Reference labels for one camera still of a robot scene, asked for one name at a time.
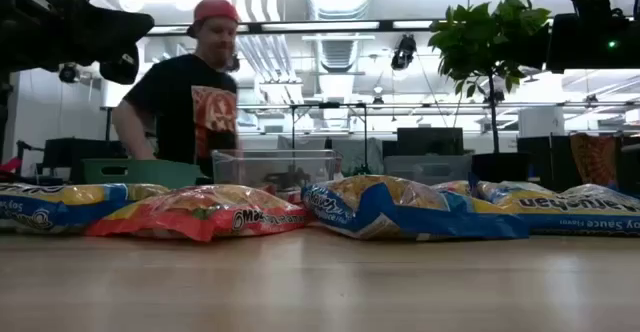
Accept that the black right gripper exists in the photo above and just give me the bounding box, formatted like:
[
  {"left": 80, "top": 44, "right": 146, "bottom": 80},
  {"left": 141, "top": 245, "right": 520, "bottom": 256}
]
[{"left": 509, "top": 14, "right": 624, "bottom": 72}]

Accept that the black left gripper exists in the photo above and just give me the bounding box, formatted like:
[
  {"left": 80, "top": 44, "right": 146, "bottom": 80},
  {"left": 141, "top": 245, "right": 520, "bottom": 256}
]
[{"left": 59, "top": 6, "right": 156, "bottom": 86}]

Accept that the blue Maruchan noodle pack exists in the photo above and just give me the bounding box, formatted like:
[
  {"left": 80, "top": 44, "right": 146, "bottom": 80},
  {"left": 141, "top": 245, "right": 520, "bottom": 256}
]
[
  {"left": 0, "top": 181, "right": 171, "bottom": 236},
  {"left": 301, "top": 174, "right": 530, "bottom": 242},
  {"left": 472, "top": 180, "right": 640, "bottom": 237}
]

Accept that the green leafy plant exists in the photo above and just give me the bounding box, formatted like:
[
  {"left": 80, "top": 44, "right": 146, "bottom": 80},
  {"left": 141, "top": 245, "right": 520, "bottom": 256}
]
[{"left": 428, "top": 0, "right": 552, "bottom": 156}]

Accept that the white cabinet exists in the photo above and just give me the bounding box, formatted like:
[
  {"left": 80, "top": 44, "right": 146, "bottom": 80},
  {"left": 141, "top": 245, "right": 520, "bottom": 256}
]
[{"left": 518, "top": 105, "right": 566, "bottom": 138}]

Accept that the black ceiling spotlight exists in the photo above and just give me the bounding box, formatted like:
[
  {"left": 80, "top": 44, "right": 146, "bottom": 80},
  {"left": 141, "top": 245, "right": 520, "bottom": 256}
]
[
  {"left": 57, "top": 62, "right": 81, "bottom": 84},
  {"left": 390, "top": 34, "right": 418, "bottom": 71}
]

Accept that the person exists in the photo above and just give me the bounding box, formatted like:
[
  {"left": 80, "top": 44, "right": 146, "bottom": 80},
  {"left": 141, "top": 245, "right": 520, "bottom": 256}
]
[{"left": 110, "top": 0, "right": 242, "bottom": 179}]

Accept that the black office partition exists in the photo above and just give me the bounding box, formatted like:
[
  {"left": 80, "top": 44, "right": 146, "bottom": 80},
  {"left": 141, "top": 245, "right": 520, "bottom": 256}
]
[{"left": 517, "top": 135, "right": 572, "bottom": 189}]

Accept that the black plant pot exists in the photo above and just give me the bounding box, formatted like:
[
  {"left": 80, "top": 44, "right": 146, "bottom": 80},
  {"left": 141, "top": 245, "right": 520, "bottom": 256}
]
[{"left": 471, "top": 151, "right": 531, "bottom": 184}]

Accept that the orange patterned cloth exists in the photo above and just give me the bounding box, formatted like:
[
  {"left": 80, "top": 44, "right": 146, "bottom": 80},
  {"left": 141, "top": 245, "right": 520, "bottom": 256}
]
[{"left": 569, "top": 132, "right": 622, "bottom": 189}]

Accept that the black office monitor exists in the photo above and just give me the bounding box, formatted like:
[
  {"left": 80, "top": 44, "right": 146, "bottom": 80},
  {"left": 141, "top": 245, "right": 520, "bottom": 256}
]
[{"left": 397, "top": 127, "right": 465, "bottom": 157}]

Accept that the green plastic bin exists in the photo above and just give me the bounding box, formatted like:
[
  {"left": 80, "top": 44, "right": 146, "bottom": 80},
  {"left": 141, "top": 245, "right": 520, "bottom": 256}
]
[{"left": 81, "top": 158, "right": 211, "bottom": 189}]

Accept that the grey translucent plastic bin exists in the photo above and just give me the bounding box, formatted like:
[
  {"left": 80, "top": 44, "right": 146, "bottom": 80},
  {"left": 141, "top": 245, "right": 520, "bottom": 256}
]
[{"left": 383, "top": 154, "right": 474, "bottom": 186}]

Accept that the red object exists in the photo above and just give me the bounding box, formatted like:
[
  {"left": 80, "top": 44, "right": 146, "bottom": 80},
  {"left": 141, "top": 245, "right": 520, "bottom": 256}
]
[{"left": 0, "top": 156, "right": 24, "bottom": 176}]

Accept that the clear plastic bin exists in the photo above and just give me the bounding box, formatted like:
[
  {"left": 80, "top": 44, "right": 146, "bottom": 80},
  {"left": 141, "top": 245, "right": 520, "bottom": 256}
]
[{"left": 210, "top": 148, "right": 344, "bottom": 193}]

